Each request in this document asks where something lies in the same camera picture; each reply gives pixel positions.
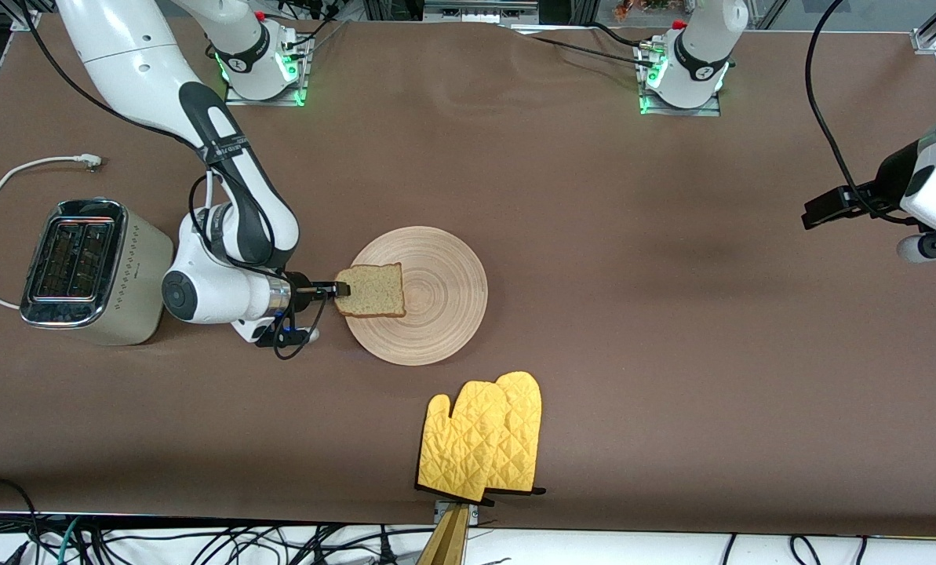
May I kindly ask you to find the brown bread slice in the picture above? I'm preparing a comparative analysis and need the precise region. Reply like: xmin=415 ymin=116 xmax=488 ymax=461
xmin=334 ymin=262 xmax=407 ymax=319

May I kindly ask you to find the round wooden plate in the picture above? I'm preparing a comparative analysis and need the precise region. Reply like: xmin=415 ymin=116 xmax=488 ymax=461
xmin=344 ymin=226 xmax=490 ymax=367

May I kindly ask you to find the cream and chrome toaster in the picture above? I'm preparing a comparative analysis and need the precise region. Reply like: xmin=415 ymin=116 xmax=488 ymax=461
xmin=19 ymin=198 xmax=175 ymax=346

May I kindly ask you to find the yellow quilted oven mitt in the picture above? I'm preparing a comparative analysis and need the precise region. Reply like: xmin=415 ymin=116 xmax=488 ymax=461
xmin=415 ymin=381 xmax=509 ymax=503
xmin=483 ymin=370 xmax=547 ymax=497

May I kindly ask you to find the brown table cover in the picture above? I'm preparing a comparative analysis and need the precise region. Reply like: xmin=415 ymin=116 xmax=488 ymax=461
xmin=0 ymin=12 xmax=936 ymax=538

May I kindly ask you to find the wooden slat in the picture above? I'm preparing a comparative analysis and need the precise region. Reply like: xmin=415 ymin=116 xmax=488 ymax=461
xmin=415 ymin=505 xmax=470 ymax=565

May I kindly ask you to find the small metal clamp bracket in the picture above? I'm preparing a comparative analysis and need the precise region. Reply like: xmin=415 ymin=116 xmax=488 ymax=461
xmin=434 ymin=499 xmax=479 ymax=527

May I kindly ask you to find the white toaster power cord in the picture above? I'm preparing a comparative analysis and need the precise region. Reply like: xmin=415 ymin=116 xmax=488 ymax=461
xmin=0 ymin=153 xmax=104 ymax=311

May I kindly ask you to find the black arm base cable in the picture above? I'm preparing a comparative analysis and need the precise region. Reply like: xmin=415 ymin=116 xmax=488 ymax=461
xmin=275 ymin=0 xmax=351 ymax=48
xmin=526 ymin=22 xmax=665 ymax=71

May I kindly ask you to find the tangle of black cables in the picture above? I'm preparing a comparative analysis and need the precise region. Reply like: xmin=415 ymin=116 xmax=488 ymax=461
xmin=83 ymin=524 xmax=437 ymax=565

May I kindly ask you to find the grey metal frame rail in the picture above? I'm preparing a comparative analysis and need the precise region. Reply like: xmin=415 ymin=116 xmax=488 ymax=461
xmin=423 ymin=0 xmax=541 ymax=23

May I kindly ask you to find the teal floor cable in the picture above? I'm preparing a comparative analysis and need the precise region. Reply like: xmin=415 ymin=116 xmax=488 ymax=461
xmin=58 ymin=516 xmax=84 ymax=565

